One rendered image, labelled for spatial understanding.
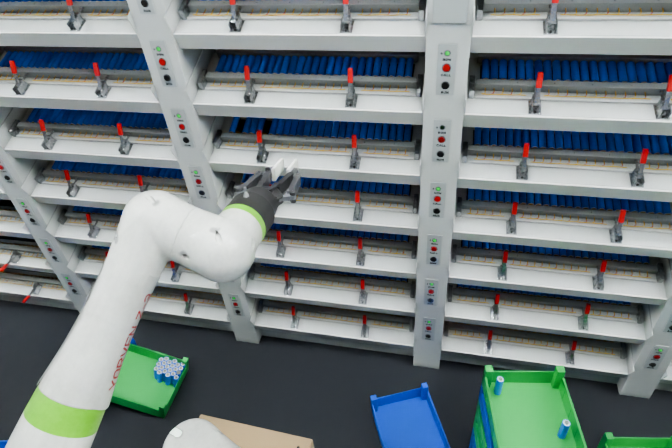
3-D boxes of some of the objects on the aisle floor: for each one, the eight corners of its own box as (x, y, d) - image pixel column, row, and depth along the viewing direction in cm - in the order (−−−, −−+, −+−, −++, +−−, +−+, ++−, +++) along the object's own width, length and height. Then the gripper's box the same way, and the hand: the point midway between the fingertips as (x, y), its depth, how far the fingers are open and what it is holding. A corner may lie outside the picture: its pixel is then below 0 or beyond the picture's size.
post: (439, 369, 185) (496, -231, 81) (413, 365, 187) (436, -226, 82) (441, 324, 201) (493, -229, 96) (417, 321, 202) (442, -225, 98)
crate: (459, 482, 155) (461, 471, 150) (396, 499, 152) (396, 488, 148) (425, 394, 178) (426, 381, 173) (370, 407, 176) (369, 395, 171)
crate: (188, 368, 193) (188, 357, 188) (164, 419, 178) (163, 408, 173) (114, 345, 194) (112, 334, 189) (83, 393, 179) (80, 382, 173)
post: (258, 343, 200) (108, -194, 95) (236, 340, 202) (65, -190, 97) (273, 304, 215) (158, -198, 110) (252, 301, 217) (120, -194, 112)
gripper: (218, 224, 103) (259, 175, 123) (293, 230, 100) (322, 180, 120) (213, 191, 100) (256, 147, 120) (290, 197, 96) (321, 150, 117)
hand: (285, 169), depth 117 cm, fingers open, 3 cm apart
